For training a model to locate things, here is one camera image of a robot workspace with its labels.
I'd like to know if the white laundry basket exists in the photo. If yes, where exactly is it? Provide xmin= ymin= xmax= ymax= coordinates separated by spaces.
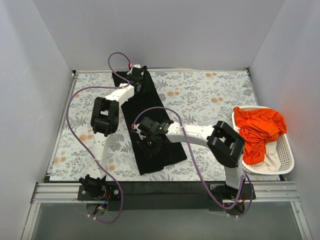
xmin=232 ymin=106 xmax=295 ymax=175

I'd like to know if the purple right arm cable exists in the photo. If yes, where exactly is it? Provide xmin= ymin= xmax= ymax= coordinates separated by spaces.
xmin=132 ymin=106 xmax=255 ymax=219

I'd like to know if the black t shirt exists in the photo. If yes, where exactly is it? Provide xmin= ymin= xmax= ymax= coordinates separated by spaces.
xmin=112 ymin=66 xmax=187 ymax=175

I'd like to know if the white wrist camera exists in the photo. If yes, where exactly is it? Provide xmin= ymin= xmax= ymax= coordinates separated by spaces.
xmin=126 ymin=63 xmax=141 ymax=75
xmin=131 ymin=124 xmax=148 ymax=142

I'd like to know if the orange t shirt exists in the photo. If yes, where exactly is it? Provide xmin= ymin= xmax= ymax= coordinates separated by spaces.
xmin=233 ymin=106 xmax=287 ymax=165

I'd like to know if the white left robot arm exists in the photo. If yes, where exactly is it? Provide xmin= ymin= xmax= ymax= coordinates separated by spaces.
xmin=79 ymin=64 xmax=149 ymax=200

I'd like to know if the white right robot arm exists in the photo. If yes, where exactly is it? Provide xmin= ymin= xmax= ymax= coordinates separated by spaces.
xmin=133 ymin=117 xmax=245 ymax=199

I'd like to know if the aluminium frame rail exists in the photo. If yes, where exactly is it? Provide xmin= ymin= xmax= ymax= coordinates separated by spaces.
xmin=30 ymin=70 xmax=300 ymax=204

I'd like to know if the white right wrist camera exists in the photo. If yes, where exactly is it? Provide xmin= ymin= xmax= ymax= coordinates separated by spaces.
xmin=131 ymin=124 xmax=148 ymax=142

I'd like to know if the floral patterned table mat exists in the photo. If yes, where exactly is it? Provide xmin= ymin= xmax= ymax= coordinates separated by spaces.
xmin=49 ymin=71 xmax=256 ymax=182

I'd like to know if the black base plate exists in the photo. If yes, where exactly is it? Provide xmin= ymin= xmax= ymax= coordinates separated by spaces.
xmin=42 ymin=175 xmax=257 ymax=212

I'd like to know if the cream t shirt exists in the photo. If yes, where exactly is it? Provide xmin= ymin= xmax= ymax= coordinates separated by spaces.
xmin=262 ymin=141 xmax=282 ymax=172

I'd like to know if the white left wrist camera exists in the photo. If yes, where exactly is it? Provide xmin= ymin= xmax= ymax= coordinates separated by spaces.
xmin=126 ymin=63 xmax=141 ymax=75

